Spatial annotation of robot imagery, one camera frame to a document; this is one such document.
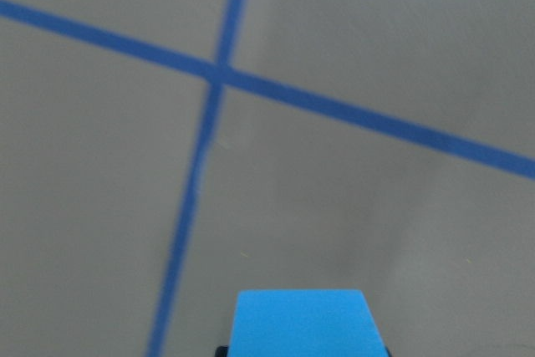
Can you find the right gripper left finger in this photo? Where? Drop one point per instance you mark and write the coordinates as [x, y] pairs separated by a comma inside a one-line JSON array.
[[221, 351]]

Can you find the blue cube block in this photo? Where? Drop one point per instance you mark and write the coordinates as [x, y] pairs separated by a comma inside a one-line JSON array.
[[304, 322]]

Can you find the brown paper table cover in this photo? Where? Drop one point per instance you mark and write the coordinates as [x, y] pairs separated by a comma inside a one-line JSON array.
[[158, 157]]

